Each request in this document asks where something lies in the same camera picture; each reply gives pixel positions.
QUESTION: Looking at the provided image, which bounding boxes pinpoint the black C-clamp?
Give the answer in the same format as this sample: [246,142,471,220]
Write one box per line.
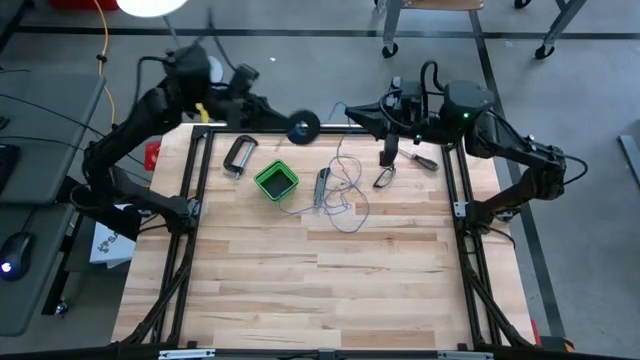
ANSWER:
[222,134,260,180]

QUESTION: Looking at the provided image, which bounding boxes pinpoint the green square container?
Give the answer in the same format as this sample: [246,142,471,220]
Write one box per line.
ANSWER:
[253,159,300,203]

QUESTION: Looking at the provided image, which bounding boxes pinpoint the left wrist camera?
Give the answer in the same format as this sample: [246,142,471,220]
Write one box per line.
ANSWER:
[230,63,261,94]

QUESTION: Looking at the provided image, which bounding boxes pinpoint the grey rolling cart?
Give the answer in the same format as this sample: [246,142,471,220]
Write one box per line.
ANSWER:
[514,0,589,60]

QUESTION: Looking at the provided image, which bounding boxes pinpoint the blue cord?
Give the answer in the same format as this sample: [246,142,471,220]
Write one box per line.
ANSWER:
[277,101,372,235]

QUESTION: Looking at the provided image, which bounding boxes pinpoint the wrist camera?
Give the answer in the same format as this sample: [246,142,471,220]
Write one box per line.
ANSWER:
[230,63,261,94]
[392,77,425,109]

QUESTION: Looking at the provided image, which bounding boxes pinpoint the black cable spool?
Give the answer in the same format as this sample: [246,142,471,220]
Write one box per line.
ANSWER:
[286,109,321,146]

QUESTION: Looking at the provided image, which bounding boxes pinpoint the red floor bin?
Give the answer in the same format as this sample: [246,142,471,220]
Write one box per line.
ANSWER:
[49,0,119,11]

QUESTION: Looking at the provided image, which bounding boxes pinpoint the white printed bag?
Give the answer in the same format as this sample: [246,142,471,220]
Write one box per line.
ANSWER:
[89,222,137,270]

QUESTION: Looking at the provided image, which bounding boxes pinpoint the black handled screwdriver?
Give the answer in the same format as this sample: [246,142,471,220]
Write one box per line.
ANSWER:
[397,148,440,173]

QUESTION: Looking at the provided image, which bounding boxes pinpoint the white floor lamp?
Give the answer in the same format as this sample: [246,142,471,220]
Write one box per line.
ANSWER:
[115,0,225,86]

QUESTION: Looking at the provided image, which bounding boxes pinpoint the black eyeglasses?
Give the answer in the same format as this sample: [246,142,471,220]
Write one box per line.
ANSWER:
[372,164,397,190]

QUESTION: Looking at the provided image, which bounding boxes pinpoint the yellow extension cable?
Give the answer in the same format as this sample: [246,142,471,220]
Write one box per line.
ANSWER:
[92,0,117,126]

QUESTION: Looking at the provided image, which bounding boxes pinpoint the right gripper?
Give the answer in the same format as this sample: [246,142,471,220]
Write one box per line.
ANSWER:
[344,102,444,169]

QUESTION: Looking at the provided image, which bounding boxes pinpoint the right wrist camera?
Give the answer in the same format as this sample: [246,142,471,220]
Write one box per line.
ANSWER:
[392,77,425,109]

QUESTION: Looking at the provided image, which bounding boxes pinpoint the black computer mouse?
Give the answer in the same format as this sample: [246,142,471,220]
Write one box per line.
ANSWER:
[0,231,35,282]

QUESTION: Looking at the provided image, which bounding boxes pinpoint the grey desk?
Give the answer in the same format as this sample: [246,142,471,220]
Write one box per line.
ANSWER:
[0,73,107,337]

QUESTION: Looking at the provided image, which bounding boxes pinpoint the black aluminium rig frame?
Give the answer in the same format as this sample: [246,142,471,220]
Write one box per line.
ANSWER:
[112,122,539,360]

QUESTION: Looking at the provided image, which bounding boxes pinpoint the wooden top rolling table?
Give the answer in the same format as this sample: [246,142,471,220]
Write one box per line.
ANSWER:
[374,0,486,59]

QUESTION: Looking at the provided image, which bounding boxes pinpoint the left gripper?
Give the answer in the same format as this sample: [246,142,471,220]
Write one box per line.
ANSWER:
[212,92,296,130]

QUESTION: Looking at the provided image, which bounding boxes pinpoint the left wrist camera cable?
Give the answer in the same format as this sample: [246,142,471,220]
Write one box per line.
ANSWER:
[204,9,241,71]

